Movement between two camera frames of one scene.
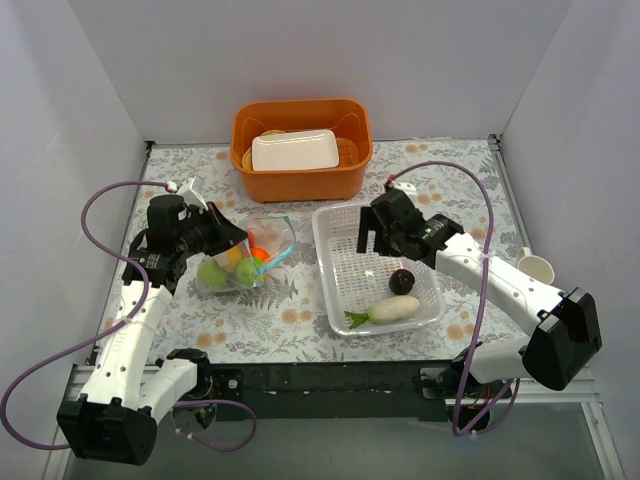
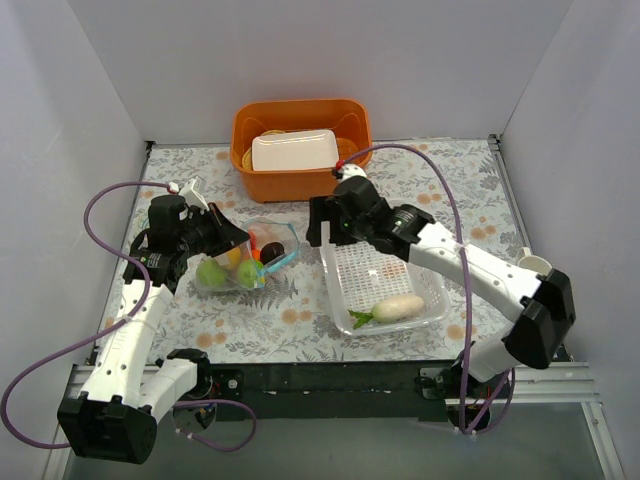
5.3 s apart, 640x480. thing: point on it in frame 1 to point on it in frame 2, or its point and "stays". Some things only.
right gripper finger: [386, 246] to [346, 230]
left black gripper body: [211, 228] stays
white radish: [386, 310] stays
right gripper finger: [366, 224] to [320, 211]
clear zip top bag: [244, 266] stays
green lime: [246, 271] stays
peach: [266, 235] stays
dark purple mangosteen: [401, 281] to [270, 251]
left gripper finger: [227, 229] stays
